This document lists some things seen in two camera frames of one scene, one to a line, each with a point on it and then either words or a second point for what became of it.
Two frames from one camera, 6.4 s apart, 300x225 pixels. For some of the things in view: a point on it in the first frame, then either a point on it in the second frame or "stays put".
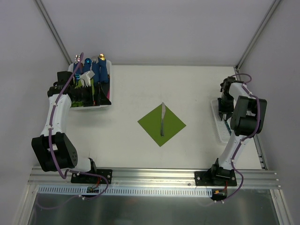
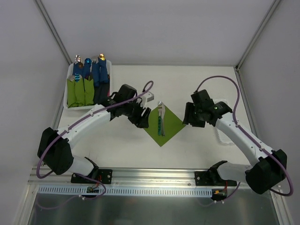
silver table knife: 163,114 stays put
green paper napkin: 151,123 stays put
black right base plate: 216,177 stays put
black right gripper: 225,110 to 193,116
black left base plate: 83,179 stays put
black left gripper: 94,94 to 138,115
